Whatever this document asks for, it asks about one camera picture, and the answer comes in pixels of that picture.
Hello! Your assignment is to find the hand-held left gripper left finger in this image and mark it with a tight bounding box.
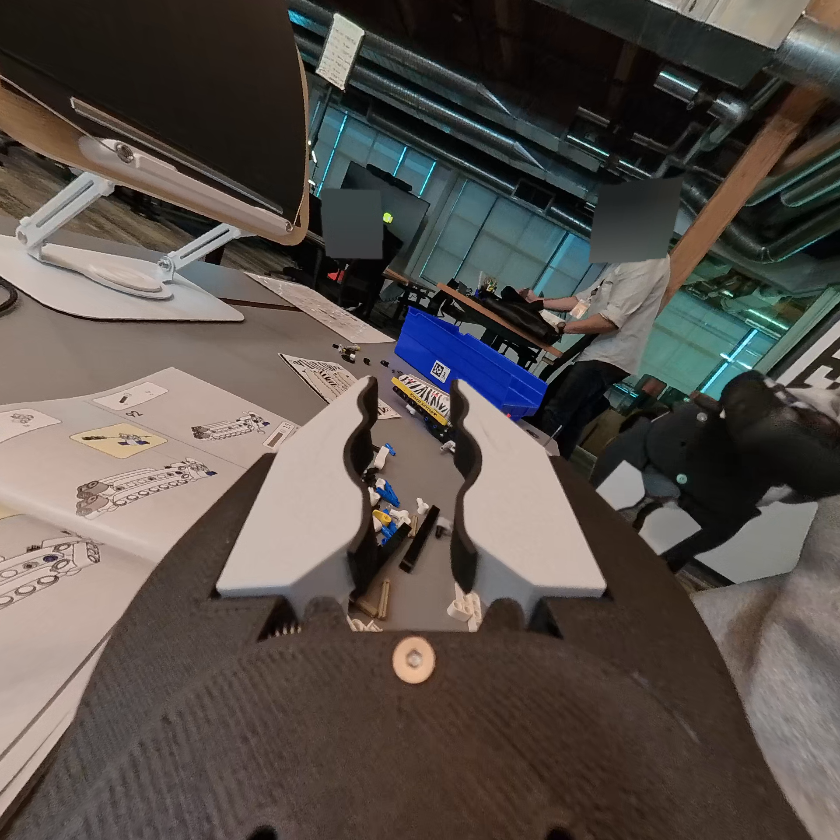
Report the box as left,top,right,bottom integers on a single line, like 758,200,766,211
215,376,395,618

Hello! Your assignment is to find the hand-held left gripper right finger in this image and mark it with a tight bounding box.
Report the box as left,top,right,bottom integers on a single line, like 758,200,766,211
448,378,609,616

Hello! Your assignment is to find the pile of small lego pieces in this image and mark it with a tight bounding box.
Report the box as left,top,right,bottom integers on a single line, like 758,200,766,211
364,443,454,547

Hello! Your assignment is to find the person's right forearm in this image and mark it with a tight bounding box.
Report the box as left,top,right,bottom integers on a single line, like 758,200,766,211
692,499,840,840

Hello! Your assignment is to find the long black lego beam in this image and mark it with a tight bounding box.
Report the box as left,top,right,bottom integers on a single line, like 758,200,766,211
398,505,442,573

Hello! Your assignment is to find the partly built lego truck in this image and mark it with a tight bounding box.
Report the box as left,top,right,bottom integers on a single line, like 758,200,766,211
392,373,462,438

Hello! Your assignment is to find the lego instruction booklet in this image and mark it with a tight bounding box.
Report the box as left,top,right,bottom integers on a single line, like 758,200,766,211
0,366,303,795

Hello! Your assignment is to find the zebra-striped sticker sheet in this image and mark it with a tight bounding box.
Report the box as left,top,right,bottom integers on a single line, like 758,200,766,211
279,353,401,421

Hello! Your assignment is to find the blue plastic storage bin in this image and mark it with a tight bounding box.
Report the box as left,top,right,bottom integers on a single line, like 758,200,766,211
394,305,550,421

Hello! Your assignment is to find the black bag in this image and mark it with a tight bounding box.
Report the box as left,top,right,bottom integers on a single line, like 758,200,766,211
482,285,563,347

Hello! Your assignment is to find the white printed paper sheet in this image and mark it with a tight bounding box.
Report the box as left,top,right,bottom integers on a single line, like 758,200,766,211
246,272,395,345

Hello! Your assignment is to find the wooden office desk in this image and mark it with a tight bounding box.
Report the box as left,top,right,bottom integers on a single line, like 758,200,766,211
436,282,567,361

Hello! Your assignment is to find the white monitor stand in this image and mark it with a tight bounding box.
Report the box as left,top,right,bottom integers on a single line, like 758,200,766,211
0,134,293,322

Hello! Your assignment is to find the black display screen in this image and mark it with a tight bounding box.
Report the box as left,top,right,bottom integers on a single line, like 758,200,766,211
344,161,432,245

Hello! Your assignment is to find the black monitor with wooden rim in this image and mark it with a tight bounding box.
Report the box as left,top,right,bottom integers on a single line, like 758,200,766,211
0,0,311,247

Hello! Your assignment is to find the hanging white paper sign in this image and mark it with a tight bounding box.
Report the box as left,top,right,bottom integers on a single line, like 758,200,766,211
315,13,366,90

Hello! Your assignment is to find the silver ventilation duct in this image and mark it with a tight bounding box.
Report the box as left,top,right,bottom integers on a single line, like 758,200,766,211
768,10,840,89

